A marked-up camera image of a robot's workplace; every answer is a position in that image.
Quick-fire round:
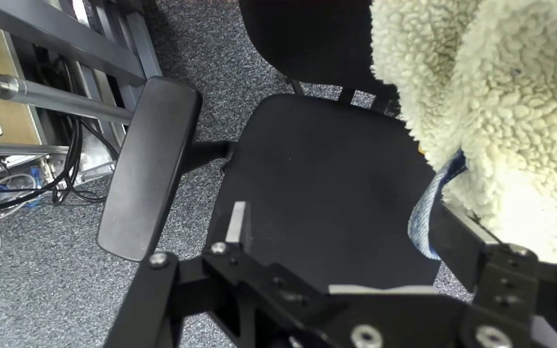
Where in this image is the dark metal desk frame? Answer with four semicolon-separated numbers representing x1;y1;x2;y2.
0;0;164;175

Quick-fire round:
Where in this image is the denim jacket with fleece lining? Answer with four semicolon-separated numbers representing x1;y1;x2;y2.
368;0;557;266

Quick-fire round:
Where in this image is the black cable bundle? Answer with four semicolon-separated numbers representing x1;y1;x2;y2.
0;55;126;218

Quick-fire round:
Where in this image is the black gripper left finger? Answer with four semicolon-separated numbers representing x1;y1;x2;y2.
106;198;333;348

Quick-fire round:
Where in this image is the black office chair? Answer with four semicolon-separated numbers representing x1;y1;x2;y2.
95;0;476;295

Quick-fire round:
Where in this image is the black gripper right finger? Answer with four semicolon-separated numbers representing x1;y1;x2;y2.
429;198;557;348

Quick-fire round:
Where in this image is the shiny steel bar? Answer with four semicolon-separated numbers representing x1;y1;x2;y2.
0;71;134;125

